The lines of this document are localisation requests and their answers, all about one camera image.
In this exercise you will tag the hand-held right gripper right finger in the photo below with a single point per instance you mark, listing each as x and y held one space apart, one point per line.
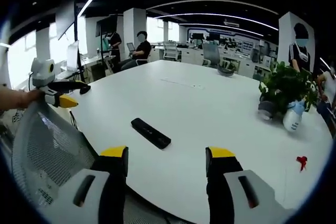
241 190

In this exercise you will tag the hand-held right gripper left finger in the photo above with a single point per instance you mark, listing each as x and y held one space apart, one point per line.
89 192

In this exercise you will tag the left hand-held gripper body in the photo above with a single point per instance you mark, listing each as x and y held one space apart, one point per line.
42 75

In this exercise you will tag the black remote control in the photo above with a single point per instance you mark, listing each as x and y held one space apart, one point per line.
151 133

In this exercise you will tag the person's left hand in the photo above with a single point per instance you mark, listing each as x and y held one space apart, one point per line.
25 98

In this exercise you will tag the white computer monitor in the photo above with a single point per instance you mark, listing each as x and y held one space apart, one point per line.
72 55

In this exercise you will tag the black monitor stand pole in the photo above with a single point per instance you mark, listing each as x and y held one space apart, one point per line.
79 48

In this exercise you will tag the grey mesh office chair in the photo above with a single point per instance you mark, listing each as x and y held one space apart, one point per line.
46 153

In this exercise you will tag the black hanging screen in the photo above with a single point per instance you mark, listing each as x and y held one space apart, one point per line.
64 19

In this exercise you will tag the red ribbon scrap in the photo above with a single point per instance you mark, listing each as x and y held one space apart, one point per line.
302 162

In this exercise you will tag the white spray bottle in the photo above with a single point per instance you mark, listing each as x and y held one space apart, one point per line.
294 119

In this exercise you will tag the green potted plant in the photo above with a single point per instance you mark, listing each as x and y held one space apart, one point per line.
284 91

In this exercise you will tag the white office chair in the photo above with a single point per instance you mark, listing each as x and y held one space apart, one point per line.
170 50

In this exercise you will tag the dark bowl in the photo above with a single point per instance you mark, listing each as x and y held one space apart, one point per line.
225 71

